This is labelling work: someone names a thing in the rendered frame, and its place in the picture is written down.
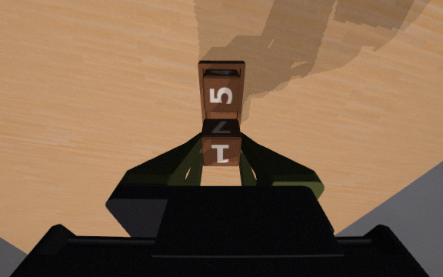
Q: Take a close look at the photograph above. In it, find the brown wooden tray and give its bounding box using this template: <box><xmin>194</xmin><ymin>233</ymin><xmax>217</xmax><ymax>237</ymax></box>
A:
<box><xmin>198</xmin><ymin>61</ymin><xmax>245</xmax><ymax>127</ymax></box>

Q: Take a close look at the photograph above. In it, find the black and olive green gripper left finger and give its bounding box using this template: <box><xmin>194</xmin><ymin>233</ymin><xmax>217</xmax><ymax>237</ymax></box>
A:
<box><xmin>116</xmin><ymin>132</ymin><xmax>203</xmax><ymax>187</ymax></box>

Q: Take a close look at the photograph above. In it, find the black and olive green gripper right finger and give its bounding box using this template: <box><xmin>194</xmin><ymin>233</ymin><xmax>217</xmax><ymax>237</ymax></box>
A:
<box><xmin>239</xmin><ymin>132</ymin><xmax>325</xmax><ymax>199</ymax></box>

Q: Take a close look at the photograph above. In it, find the dark brown number cube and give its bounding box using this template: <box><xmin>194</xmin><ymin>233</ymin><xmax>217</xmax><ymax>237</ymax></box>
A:
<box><xmin>201</xmin><ymin>118</ymin><xmax>241</xmax><ymax>166</ymax></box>
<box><xmin>202</xmin><ymin>69</ymin><xmax>241</xmax><ymax>112</ymax></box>

